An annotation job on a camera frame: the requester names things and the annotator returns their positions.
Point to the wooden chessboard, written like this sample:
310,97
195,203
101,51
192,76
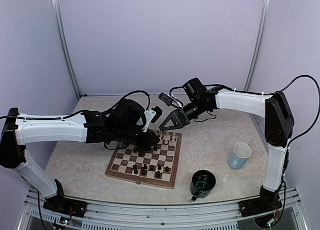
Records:
167,153

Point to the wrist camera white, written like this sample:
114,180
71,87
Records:
170,100
151,116

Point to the left aluminium post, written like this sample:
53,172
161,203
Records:
64,46

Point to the right aluminium post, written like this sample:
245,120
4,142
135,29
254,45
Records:
258,43

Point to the light blue mug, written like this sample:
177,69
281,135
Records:
240,154

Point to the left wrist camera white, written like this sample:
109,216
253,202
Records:
151,116

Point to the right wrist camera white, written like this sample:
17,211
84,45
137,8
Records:
170,100

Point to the aluminium post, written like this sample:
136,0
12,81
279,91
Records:
258,43
64,46

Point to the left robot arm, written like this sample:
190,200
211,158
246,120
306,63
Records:
21,130

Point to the dark green mug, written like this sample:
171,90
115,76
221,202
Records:
202,183

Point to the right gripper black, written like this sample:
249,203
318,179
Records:
180,118

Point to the aluminium front rail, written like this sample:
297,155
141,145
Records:
110,215

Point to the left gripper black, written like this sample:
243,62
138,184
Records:
146,144

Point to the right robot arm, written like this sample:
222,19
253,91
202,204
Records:
272,107

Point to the dark pawn standing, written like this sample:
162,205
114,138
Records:
135,169

